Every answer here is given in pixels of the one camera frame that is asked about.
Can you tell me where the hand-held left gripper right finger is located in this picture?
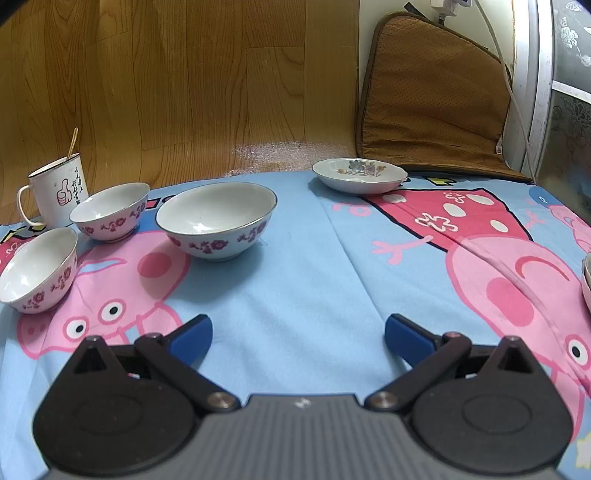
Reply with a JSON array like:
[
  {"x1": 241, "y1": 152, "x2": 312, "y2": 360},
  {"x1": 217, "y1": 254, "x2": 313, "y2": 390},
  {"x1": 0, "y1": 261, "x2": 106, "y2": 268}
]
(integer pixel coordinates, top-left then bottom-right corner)
[{"x1": 364, "y1": 313, "x2": 542, "y2": 412}]

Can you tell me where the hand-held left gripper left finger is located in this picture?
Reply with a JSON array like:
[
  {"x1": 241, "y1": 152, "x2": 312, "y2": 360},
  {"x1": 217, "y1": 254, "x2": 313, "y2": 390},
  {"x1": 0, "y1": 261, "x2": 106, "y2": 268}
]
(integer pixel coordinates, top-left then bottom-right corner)
[{"x1": 60, "y1": 314, "x2": 242, "y2": 413}]

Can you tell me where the large white floral bowl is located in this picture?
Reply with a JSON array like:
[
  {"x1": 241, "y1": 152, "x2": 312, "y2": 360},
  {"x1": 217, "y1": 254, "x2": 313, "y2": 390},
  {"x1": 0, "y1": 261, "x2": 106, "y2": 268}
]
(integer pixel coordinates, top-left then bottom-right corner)
[{"x1": 156, "y1": 181, "x2": 278, "y2": 262}]

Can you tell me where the small white floral bowl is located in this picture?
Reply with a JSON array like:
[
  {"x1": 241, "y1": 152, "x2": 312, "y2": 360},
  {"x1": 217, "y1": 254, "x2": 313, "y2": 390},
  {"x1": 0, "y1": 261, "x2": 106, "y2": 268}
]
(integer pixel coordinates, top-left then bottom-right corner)
[
  {"x1": 0, "y1": 227, "x2": 79, "y2": 315},
  {"x1": 69, "y1": 182, "x2": 151, "y2": 242}
]

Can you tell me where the cartoon pig printed blanket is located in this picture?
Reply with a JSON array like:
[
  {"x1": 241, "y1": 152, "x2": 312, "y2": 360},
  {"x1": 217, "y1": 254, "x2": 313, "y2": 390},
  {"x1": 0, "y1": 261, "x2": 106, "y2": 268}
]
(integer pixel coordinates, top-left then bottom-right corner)
[{"x1": 0, "y1": 168, "x2": 591, "y2": 480}]

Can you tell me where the white floral plate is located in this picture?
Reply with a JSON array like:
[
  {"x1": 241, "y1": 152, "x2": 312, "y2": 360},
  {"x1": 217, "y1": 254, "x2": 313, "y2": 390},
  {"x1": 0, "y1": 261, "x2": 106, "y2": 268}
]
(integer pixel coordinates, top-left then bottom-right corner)
[{"x1": 312, "y1": 157, "x2": 409, "y2": 195}]

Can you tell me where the plain white bowl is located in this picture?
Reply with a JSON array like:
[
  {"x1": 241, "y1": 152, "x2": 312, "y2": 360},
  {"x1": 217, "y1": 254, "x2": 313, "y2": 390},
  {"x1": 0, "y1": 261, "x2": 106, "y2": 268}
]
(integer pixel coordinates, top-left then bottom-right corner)
[{"x1": 581, "y1": 253, "x2": 591, "y2": 315}]

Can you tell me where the white enamel mug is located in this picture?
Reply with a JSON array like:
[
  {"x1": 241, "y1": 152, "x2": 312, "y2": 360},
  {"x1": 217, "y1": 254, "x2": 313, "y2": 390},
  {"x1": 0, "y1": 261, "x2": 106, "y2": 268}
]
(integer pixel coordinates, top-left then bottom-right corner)
[{"x1": 17, "y1": 152, "x2": 90, "y2": 228}]

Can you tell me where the brown seat cushion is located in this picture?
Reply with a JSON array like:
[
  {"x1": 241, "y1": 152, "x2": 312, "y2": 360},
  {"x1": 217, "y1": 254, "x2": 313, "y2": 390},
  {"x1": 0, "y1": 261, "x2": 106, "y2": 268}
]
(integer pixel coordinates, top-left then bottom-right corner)
[{"x1": 355, "y1": 12, "x2": 534, "y2": 182}]

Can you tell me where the wooden headboard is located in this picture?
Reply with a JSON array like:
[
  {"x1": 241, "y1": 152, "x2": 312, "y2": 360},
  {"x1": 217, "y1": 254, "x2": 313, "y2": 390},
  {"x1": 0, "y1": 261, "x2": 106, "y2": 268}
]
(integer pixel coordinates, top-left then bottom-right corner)
[{"x1": 0, "y1": 0, "x2": 361, "y2": 227}]

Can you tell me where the frosted floral glass door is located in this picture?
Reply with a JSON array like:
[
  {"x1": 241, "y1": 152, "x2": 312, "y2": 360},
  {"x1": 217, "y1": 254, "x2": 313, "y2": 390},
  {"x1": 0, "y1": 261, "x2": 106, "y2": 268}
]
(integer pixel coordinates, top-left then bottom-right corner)
[{"x1": 512, "y1": 0, "x2": 591, "y2": 217}]

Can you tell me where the white power plug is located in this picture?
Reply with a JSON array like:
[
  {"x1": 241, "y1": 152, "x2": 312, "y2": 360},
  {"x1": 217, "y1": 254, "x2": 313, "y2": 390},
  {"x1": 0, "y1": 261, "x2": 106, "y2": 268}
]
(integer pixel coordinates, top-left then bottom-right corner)
[{"x1": 431, "y1": 0, "x2": 474, "y2": 21}]

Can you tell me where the white power cable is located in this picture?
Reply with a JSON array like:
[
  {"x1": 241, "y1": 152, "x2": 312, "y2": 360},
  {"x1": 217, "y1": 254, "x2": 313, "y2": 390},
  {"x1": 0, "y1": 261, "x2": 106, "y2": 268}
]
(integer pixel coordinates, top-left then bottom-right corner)
[{"x1": 473, "y1": 0, "x2": 539, "y2": 183}]

